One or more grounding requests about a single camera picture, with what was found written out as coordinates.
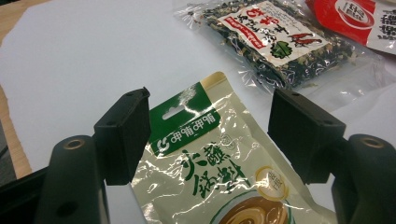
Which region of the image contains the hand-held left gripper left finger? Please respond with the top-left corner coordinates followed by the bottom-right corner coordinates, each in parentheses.
top-left (92, 87), bottom-right (152, 187)

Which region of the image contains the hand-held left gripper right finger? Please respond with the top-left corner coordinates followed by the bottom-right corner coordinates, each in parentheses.
top-left (267, 89), bottom-right (347, 185)

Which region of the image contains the beige seasoning packet green top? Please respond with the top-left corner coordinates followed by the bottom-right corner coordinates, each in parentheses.
top-left (130, 71), bottom-right (339, 224)

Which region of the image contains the clear packet of dried vegetables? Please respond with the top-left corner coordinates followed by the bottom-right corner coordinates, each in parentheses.
top-left (172, 0), bottom-right (386, 95)

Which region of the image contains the red seasoning packet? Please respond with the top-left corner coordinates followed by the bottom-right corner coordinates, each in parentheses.
top-left (304, 0), bottom-right (396, 56)

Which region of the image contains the white paper sheet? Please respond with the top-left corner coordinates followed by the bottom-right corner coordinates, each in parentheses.
top-left (0, 0), bottom-right (396, 224)

